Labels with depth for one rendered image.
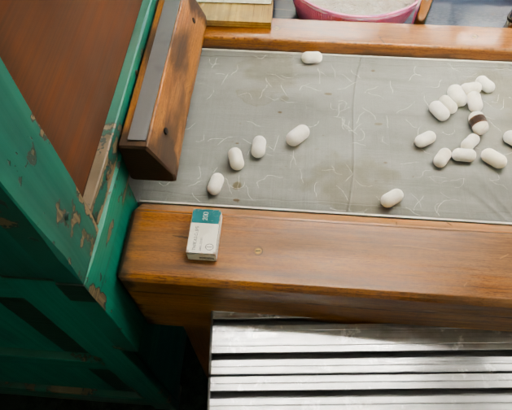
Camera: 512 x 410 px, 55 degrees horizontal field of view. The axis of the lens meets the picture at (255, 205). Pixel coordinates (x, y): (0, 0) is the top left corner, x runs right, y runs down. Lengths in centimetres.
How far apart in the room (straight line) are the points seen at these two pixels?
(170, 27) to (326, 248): 36
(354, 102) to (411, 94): 9
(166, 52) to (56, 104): 23
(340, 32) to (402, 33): 10
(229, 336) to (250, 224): 15
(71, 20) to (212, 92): 32
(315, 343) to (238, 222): 18
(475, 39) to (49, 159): 68
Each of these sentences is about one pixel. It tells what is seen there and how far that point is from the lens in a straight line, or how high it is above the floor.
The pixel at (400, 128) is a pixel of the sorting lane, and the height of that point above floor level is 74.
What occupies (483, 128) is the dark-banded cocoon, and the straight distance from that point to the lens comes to 77.
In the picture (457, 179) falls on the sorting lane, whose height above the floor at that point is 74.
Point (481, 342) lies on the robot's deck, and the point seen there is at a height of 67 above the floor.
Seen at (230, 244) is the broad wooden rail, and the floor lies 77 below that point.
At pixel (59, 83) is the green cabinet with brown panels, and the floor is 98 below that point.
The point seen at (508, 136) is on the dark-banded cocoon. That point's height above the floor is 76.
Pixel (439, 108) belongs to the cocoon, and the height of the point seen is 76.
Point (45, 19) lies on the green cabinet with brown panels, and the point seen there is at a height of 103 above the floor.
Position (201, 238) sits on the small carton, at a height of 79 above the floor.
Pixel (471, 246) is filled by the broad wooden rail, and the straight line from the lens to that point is 65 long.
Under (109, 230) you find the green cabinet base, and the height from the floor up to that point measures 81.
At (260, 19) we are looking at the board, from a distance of 84.
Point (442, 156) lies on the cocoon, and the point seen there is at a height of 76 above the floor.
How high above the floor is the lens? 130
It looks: 59 degrees down
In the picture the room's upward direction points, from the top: 1 degrees counter-clockwise
